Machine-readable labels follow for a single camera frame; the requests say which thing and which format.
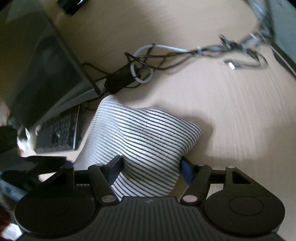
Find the white glass computer case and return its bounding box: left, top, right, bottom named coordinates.
left=268, top=1, right=295, bottom=76

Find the black desk power strip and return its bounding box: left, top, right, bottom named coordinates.
left=57, top=0, right=88, bottom=16

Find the striped grey white garment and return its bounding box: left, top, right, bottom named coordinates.
left=74, top=95, right=201, bottom=198

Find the black tangled cable bundle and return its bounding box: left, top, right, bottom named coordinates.
left=81, top=29, right=269, bottom=110

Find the black computer monitor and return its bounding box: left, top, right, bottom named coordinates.
left=1, top=1, right=101, bottom=128

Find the black power adapter brick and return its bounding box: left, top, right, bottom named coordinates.
left=104, top=64, right=140, bottom=94

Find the black mechanical keyboard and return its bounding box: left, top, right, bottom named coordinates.
left=35, top=105, right=81, bottom=154

